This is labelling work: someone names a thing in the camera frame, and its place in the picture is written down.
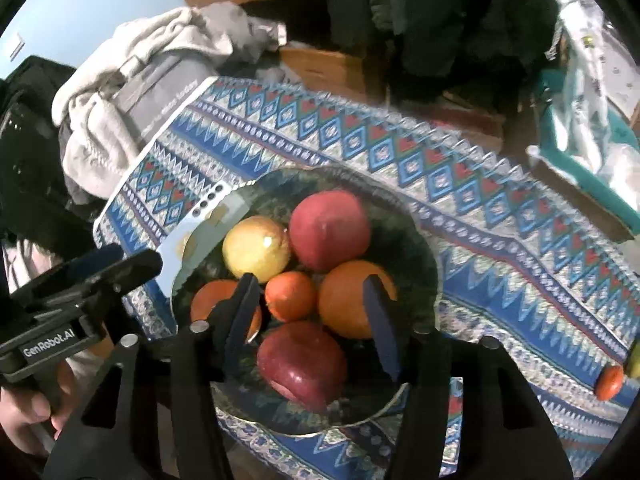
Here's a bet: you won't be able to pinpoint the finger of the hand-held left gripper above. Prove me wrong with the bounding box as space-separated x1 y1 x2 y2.
44 249 165 319
21 243 126 302

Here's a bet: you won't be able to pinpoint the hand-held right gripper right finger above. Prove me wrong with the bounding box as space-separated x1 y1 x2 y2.
362 274 576 480

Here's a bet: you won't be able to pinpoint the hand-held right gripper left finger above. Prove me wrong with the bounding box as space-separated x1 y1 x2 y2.
50 273 263 480

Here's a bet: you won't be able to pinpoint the small tangerine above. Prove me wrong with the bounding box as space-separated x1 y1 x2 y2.
264 270 320 324
594 364 626 402
190 279 264 344

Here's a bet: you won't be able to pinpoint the large orange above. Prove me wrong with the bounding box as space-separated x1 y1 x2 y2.
318 260 399 340

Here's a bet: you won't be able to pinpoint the yellow apple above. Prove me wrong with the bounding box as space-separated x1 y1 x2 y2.
222 215 292 284

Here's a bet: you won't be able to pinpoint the red apple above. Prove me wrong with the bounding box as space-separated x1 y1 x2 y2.
288 190 372 274
257 320 349 414

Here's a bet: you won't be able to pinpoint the dark green glass plate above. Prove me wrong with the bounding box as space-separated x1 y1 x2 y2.
170 165 441 436

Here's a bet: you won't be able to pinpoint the person's left hand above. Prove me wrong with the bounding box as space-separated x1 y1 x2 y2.
0 366 77 457

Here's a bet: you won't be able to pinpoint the black bag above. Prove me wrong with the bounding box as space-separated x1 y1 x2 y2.
0 55 102 262

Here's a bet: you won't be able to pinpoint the blue patterned tablecloth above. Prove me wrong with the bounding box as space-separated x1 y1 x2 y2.
92 76 640 480

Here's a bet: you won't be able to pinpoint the grey bag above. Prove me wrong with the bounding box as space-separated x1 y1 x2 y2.
112 52 221 151

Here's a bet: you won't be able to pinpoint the teal tray with plastic bags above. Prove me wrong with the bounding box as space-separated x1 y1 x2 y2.
527 67 640 242

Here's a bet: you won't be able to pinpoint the dark hanging jackets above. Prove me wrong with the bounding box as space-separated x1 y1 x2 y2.
317 0 562 112

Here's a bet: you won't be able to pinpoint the clear plastic bag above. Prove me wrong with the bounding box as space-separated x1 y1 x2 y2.
542 0 640 187

